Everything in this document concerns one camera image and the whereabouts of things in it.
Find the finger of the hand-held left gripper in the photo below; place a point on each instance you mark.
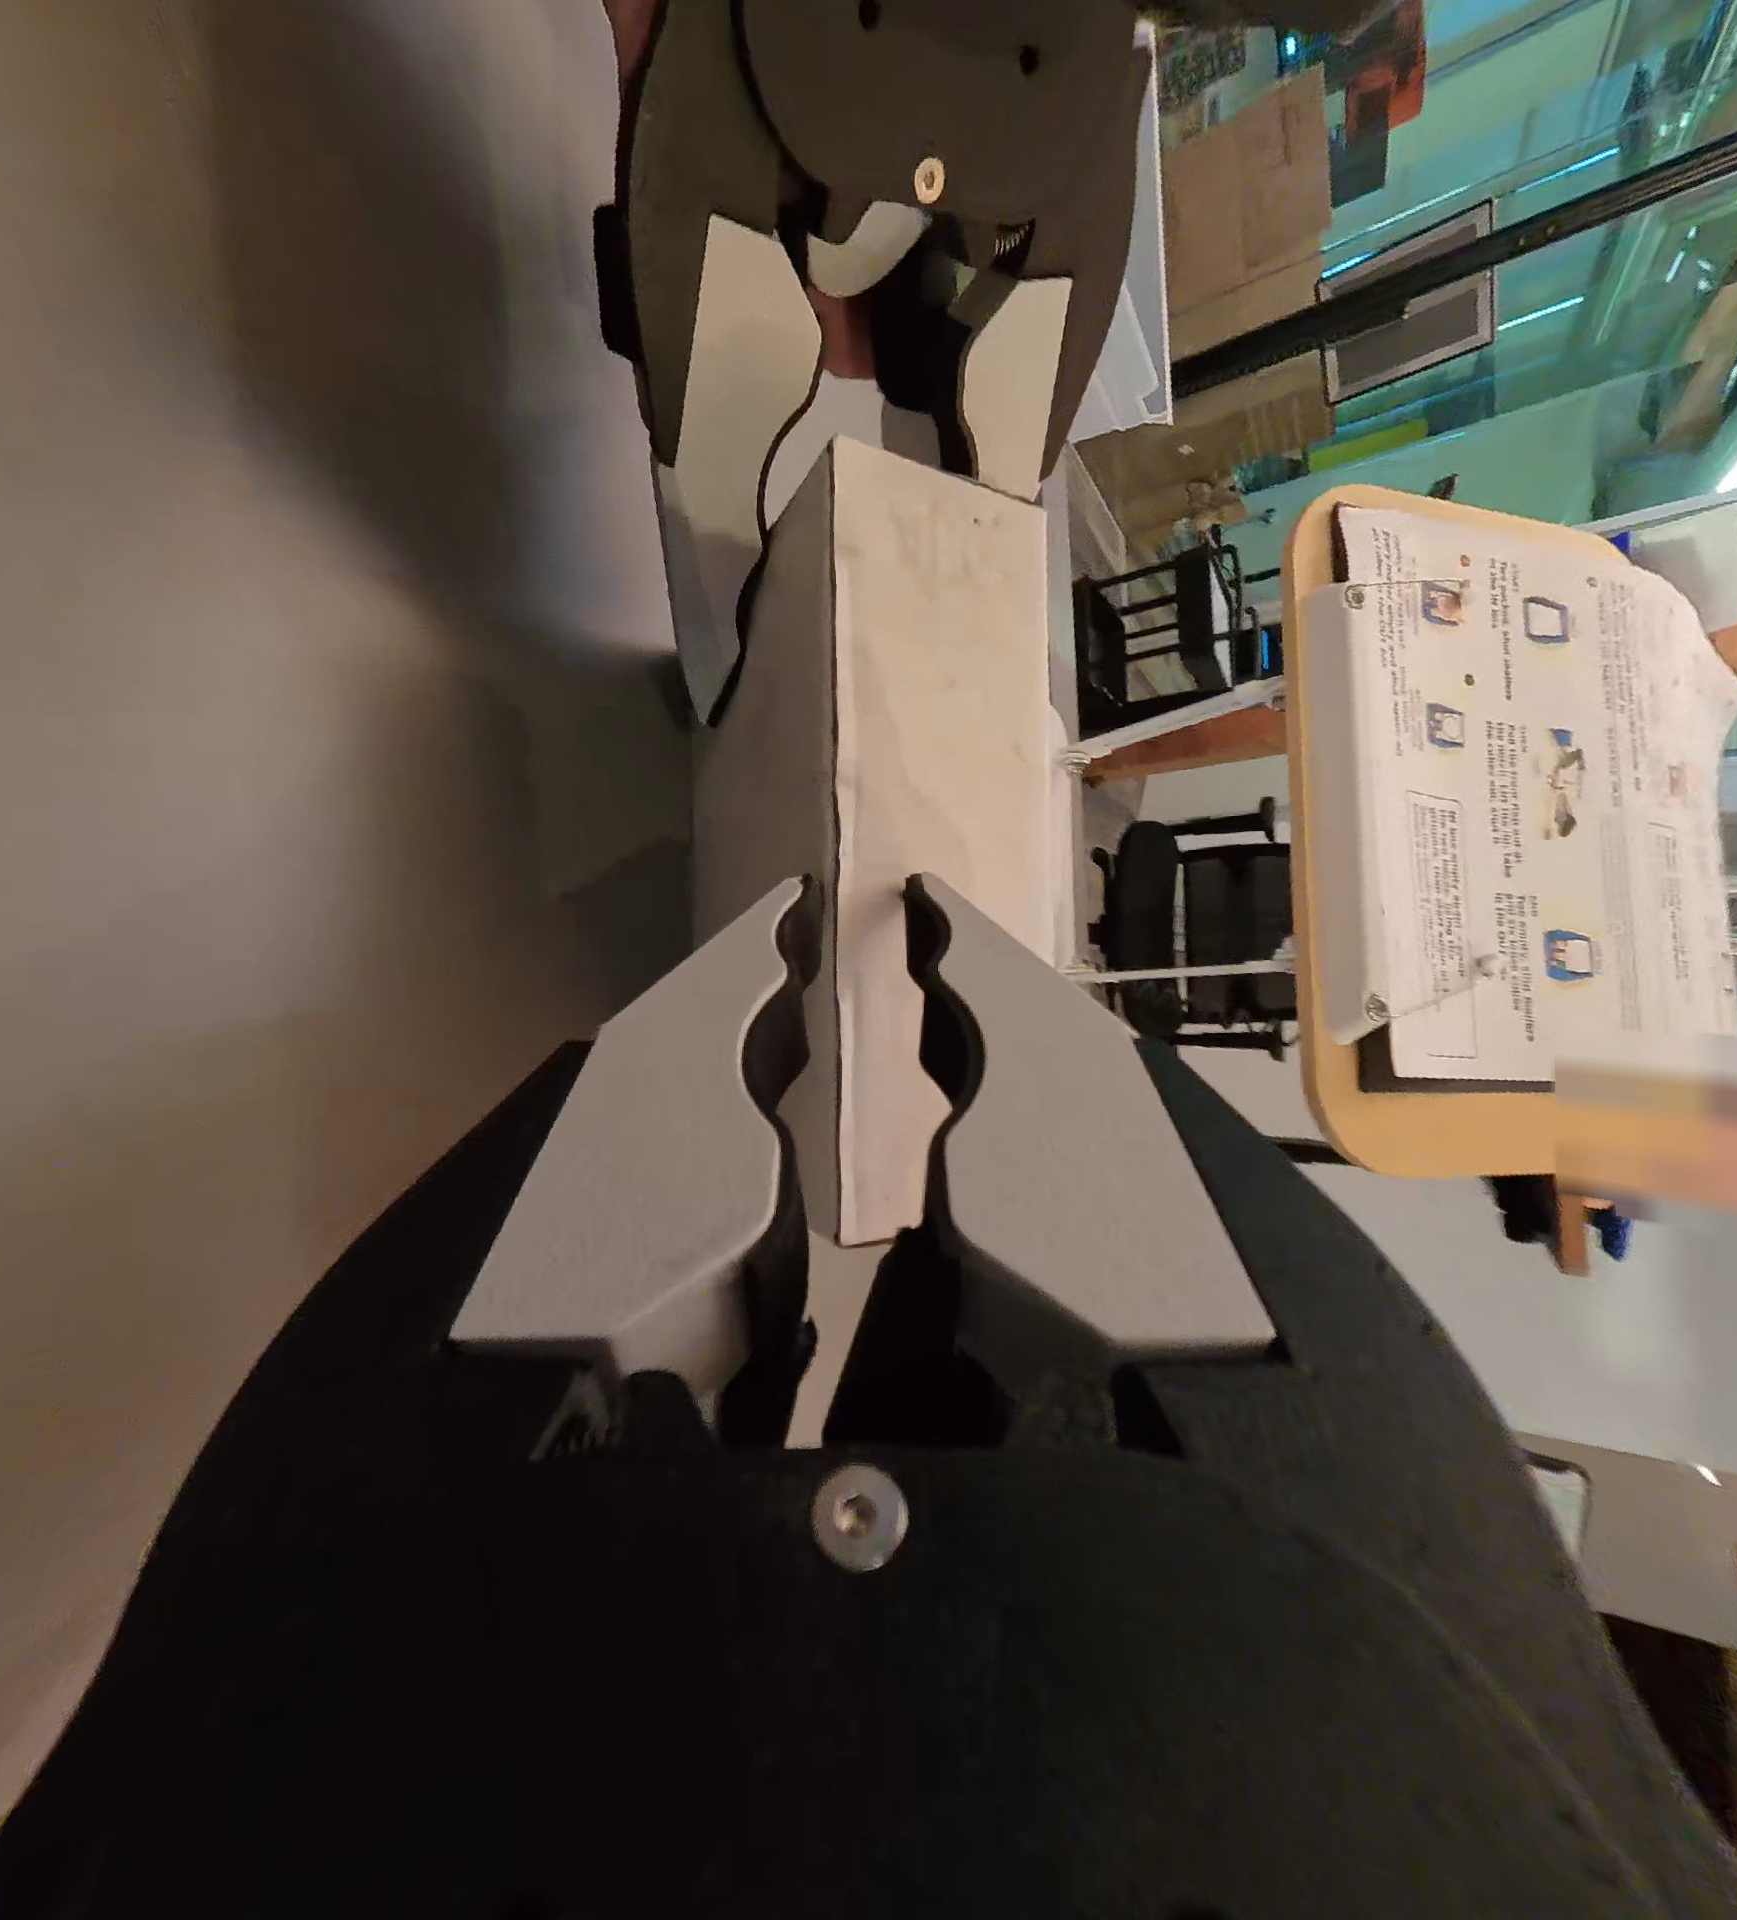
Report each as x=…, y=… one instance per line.
x=741, y=345
x=1026, y=374

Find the black office chair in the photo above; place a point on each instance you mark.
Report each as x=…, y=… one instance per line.
x=1154, y=901

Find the light wooden board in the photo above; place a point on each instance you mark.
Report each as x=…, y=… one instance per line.
x=1305, y=841

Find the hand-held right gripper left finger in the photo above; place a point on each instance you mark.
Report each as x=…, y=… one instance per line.
x=630, y=1184

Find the black metal rack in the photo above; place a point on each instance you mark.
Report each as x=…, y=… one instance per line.
x=1154, y=631

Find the brown cardboard carton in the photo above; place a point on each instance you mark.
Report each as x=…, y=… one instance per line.
x=1243, y=194

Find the white cardboard box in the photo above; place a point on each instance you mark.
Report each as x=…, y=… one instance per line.
x=944, y=750

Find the brown wooden table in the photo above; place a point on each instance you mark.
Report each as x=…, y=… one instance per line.
x=1199, y=747

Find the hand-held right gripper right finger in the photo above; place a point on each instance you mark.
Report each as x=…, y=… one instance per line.
x=1093, y=1201

